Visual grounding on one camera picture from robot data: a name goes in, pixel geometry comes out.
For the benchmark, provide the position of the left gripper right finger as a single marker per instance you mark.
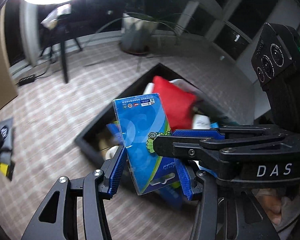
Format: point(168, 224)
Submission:
point(236, 212)

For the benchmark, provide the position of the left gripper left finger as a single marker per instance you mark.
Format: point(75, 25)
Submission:
point(56, 217)

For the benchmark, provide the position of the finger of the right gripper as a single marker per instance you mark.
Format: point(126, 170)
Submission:
point(228, 132)
point(190, 149)

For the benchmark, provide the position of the blue card package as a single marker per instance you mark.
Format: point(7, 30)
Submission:
point(141, 119)

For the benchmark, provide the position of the person's hand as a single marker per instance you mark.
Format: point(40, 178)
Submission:
point(282, 211)

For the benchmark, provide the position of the red fabric pouch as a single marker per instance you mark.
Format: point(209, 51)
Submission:
point(176, 103)

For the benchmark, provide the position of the wooden cabinet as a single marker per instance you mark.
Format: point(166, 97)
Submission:
point(0, 67)

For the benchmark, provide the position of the black power strip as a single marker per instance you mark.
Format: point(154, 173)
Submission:
point(26, 80)

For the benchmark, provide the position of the black tripod stand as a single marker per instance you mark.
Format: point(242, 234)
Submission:
point(60, 34)

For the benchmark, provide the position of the right camera box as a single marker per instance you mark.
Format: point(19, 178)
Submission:
point(276, 62)

